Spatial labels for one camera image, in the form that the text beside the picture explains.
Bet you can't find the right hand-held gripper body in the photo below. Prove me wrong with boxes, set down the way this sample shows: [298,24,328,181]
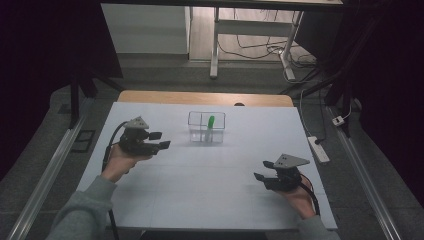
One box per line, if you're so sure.
[264,153,311,193]

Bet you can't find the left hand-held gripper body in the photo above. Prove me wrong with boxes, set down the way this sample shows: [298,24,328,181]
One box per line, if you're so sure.
[117,115,161,157]

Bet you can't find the clear plastic pen holder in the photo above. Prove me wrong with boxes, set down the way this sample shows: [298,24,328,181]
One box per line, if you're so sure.
[187,110,227,145]

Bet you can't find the green highlighter pen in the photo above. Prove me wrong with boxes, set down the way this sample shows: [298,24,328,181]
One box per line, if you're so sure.
[204,114,217,143]

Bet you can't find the person's right hand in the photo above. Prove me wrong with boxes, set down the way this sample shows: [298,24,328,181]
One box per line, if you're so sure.
[275,175,317,221]

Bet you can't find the person's left hand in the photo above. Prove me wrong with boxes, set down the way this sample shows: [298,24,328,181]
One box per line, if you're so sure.
[101,143,153,184]

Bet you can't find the white power strip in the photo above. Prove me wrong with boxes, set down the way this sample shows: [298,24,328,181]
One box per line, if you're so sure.
[306,135,331,164]

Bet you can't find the white board table cover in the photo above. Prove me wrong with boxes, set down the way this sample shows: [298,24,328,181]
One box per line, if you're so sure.
[75,101,339,232]

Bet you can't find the wooden table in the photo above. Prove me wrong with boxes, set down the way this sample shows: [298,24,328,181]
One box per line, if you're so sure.
[117,89,295,108]

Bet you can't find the black metal stand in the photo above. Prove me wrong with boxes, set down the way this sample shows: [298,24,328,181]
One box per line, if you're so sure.
[67,66,125,130]
[279,0,378,138]

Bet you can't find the white cabinet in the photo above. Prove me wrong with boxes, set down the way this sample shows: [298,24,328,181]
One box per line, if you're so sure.
[100,3,192,55]

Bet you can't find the black curtain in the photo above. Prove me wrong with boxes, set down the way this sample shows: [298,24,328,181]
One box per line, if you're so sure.
[346,0,424,208]
[0,0,124,183]

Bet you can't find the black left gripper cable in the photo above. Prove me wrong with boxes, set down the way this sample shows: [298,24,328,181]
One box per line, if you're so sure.
[101,121,130,240]

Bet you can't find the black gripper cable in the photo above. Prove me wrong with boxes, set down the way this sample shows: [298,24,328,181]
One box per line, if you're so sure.
[299,173,321,216]
[101,121,130,240]

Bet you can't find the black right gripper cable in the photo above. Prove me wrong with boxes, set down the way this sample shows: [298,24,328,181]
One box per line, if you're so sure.
[299,173,321,216]

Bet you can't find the black plug with cable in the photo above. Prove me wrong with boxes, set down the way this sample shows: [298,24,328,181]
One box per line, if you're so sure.
[313,89,328,146]

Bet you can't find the black floor frame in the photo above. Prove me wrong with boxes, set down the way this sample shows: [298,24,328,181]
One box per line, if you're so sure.
[70,129,97,154]

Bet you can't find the small white adapter with cable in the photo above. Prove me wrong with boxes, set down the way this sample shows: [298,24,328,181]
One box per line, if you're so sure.
[331,102,353,127]

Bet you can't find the aluminium rail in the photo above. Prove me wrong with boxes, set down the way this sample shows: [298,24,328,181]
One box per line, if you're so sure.
[5,113,88,240]
[327,106,403,240]

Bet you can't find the tangled floor cables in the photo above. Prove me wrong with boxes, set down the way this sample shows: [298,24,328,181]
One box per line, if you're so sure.
[217,7,318,85]

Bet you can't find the white desk frame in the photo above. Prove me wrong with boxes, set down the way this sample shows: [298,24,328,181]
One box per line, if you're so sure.
[208,6,305,82]

